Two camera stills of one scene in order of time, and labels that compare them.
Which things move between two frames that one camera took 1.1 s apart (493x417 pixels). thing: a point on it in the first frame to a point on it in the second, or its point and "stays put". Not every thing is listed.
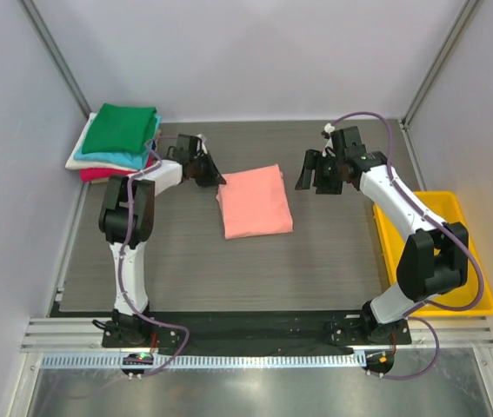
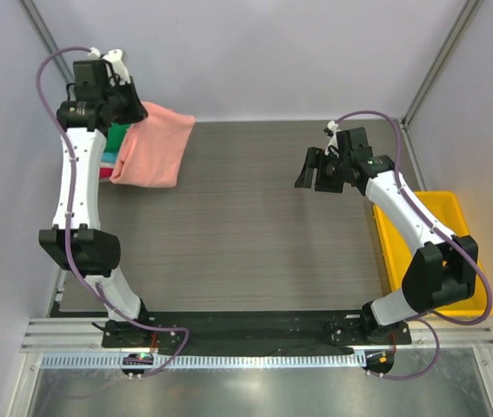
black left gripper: [213, 172] to [137, 112]
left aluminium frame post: [56, 56] stays put
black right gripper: [310, 163] stays put
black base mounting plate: [130, 328] stays put
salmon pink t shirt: [254, 202] to [152, 149]
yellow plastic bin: [443, 207] stays put
